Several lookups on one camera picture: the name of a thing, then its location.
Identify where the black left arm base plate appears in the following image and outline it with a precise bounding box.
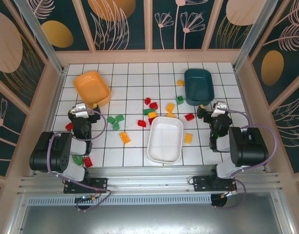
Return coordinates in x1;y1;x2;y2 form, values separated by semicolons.
63;177;109;195

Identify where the orange plastic container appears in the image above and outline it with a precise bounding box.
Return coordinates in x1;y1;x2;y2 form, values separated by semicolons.
73;70;112;108

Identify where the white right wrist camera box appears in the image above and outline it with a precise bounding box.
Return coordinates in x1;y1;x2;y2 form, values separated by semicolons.
212;101;227;118

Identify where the aluminium frame post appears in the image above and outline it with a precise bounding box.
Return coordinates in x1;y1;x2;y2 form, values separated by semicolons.
14;0;67;75
233;0;280;72

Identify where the white plastic container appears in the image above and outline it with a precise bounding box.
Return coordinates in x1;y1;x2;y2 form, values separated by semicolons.
147;116;184;164

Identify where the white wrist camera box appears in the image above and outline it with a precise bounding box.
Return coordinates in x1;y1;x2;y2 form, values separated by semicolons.
212;101;227;118
71;103;90;118

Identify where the aluminium side rail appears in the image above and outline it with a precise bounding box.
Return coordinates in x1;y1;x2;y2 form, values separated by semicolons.
30;69;67;177
232;68;271;173

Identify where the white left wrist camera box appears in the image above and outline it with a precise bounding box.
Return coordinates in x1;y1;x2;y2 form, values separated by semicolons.
71;103;90;118

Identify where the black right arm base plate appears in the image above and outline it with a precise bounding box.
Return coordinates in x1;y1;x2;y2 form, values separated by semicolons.
192;175;238;194

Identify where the aluminium mounting rail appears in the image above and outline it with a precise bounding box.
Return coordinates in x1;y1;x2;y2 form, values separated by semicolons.
17;166;284;195

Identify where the grey metal sheet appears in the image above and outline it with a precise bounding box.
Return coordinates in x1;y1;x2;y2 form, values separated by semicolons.
8;192;296;234

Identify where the white slotted cable duct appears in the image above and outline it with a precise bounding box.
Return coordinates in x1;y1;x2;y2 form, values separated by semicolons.
26;195;213;206

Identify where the teal plastic container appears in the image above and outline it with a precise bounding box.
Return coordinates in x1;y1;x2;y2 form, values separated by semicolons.
184;68;215;107

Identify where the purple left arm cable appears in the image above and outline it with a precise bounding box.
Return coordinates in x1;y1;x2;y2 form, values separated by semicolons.
46;109;113;212

